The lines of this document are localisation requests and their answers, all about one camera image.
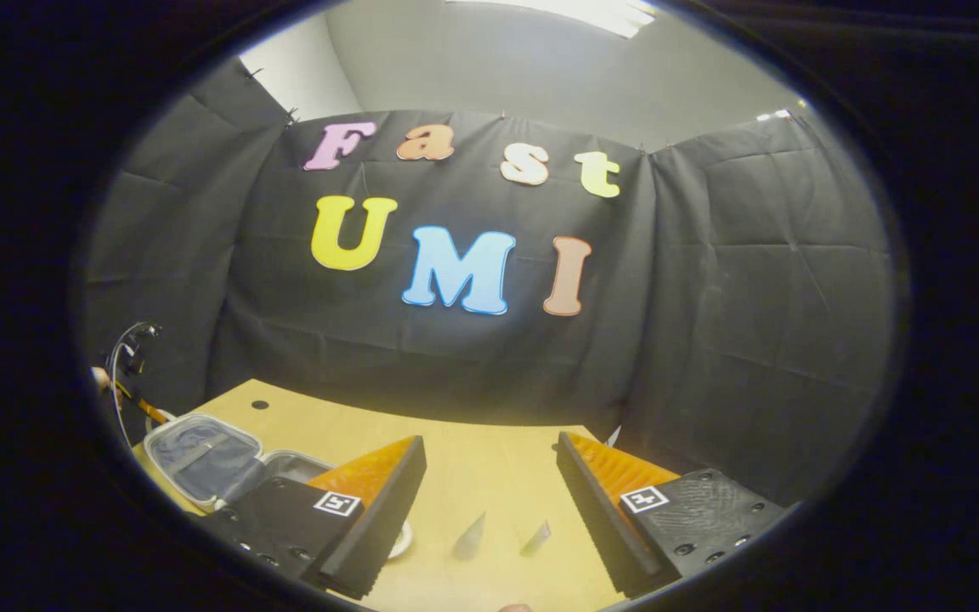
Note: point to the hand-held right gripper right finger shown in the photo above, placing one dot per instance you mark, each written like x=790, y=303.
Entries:
x=600, y=527

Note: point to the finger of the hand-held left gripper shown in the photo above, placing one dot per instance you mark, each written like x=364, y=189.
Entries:
x=143, y=403

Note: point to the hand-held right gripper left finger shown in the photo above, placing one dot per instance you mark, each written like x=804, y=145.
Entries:
x=375, y=523

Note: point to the white round container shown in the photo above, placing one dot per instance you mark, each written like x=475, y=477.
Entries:
x=402, y=541

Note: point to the silver skin care tube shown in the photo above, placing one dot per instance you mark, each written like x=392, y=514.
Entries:
x=537, y=539
x=472, y=537

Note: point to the white suitcase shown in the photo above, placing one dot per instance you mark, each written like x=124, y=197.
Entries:
x=200, y=455

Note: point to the white paper slip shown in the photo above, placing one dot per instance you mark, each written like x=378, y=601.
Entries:
x=614, y=436

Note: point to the black backdrop cloth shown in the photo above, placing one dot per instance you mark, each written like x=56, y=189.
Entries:
x=710, y=323

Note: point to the small ceiling light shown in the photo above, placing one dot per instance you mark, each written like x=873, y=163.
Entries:
x=783, y=111

